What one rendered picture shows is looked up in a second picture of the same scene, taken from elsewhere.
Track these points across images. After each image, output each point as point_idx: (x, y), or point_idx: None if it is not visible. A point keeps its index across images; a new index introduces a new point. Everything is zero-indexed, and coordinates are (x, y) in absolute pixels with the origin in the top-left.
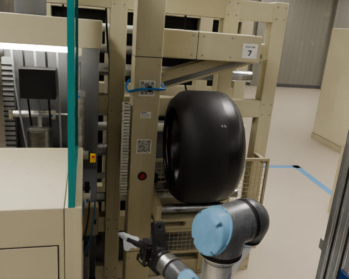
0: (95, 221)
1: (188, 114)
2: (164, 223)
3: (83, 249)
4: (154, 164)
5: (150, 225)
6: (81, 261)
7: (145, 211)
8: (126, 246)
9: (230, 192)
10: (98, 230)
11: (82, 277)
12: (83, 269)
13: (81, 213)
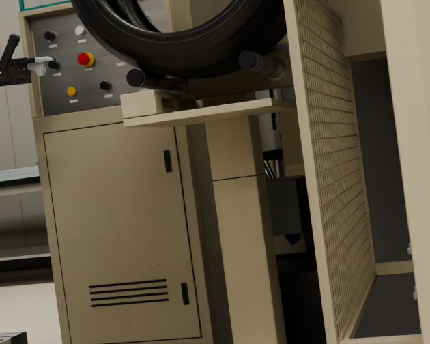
0: (280, 136)
1: None
2: (10, 36)
3: (268, 180)
4: (190, 4)
5: (205, 127)
6: (103, 108)
7: None
8: None
9: (88, 31)
10: (283, 155)
11: (98, 126)
12: (164, 155)
13: (18, 18)
